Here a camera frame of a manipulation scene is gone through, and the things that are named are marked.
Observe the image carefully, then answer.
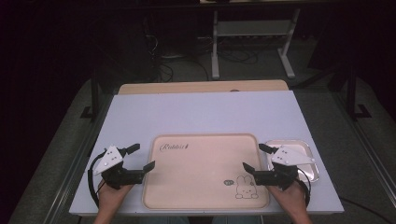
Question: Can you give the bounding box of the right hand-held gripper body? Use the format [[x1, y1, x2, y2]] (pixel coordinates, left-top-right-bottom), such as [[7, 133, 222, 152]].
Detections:
[[254, 145, 317, 191]]

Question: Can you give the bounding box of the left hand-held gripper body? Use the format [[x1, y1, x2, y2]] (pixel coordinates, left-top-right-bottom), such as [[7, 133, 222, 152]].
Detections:
[[92, 145, 146, 190]]

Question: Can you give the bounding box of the person's left hand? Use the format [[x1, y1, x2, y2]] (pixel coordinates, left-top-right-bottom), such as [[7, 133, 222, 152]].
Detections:
[[97, 179, 134, 217]]

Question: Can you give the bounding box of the person's right hand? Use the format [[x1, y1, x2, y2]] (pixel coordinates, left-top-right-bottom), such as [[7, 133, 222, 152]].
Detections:
[[267, 181, 308, 217]]

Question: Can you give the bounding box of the small silver metal tray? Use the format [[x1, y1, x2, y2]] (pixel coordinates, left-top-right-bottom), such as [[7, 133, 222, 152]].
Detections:
[[264, 139, 321, 184]]

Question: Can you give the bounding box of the beige tray with rabbit print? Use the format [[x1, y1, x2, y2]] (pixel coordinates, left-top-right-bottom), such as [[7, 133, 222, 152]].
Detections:
[[142, 133, 271, 211]]

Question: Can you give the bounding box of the black metal stand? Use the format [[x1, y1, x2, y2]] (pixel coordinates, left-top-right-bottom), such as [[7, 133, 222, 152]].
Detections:
[[346, 63, 374, 121], [79, 70, 101, 119]]

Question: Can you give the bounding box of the light wooden table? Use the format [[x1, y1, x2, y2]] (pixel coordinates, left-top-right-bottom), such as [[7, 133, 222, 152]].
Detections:
[[118, 78, 290, 95]]

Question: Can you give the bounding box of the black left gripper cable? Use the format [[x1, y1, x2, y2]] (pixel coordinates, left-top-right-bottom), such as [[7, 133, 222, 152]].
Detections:
[[87, 149, 107, 209]]

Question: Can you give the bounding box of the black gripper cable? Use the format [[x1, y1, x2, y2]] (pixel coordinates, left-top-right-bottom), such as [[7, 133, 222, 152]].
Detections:
[[87, 149, 107, 209], [295, 167, 312, 208]]

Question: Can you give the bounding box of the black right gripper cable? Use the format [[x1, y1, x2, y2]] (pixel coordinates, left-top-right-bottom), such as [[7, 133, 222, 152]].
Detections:
[[295, 167, 312, 208]]

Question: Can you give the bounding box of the tangle of black floor cables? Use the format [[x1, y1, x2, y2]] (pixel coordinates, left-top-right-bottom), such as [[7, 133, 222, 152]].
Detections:
[[142, 15, 261, 83]]

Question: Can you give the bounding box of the black floor cable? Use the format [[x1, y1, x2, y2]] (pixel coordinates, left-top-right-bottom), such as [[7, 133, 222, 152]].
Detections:
[[338, 196, 396, 224]]

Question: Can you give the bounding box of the white metal table frame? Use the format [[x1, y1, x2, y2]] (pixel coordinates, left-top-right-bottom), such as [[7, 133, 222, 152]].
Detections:
[[210, 7, 302, 80]]

